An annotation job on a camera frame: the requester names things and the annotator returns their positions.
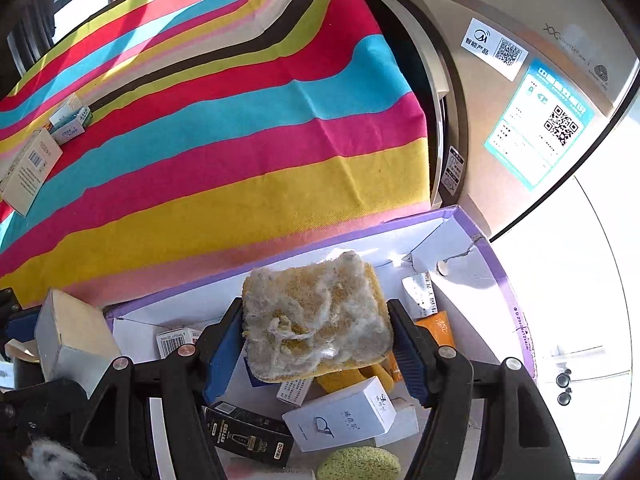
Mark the yellow sponge with white fuzz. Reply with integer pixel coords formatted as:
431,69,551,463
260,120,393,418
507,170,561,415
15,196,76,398
242,252,394,384

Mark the white cube box red logo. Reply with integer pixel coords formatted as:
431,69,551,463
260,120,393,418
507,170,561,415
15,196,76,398
49,92,82,128

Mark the black product box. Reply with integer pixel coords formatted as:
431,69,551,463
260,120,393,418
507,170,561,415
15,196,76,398
204,401,294,468

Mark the small white cube box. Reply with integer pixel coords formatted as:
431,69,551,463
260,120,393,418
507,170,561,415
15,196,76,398
35,288,122,398

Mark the grey fluffy microphone cover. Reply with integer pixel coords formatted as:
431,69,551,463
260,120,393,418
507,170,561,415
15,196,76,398
22,438,96,480

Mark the cream box with gold frame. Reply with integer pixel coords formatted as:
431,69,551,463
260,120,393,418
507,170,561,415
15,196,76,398
1,128,62,217

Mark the striped colourful tablecloth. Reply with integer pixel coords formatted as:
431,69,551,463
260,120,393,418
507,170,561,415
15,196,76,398
1,0,431,307

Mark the champagne washing machine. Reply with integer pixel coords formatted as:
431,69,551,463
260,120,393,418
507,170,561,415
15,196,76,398
367,0,639,479

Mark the teal toothpaste box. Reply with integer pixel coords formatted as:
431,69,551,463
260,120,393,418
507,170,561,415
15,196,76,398
51,106,92,145

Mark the white box grey logo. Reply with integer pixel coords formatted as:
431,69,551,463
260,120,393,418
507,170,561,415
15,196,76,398
282,377,396,452

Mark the green round sponge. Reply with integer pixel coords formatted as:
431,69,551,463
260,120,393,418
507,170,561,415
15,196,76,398
316,446,401,480

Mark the white barcode box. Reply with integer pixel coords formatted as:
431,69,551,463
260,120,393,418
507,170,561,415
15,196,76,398
155,327,202,359

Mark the white cardboard storage box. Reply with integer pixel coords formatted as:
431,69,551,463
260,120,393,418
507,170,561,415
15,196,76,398
103,204,539,480

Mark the orange tube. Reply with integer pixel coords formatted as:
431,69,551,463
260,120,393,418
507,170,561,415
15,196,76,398
387,311,456,382

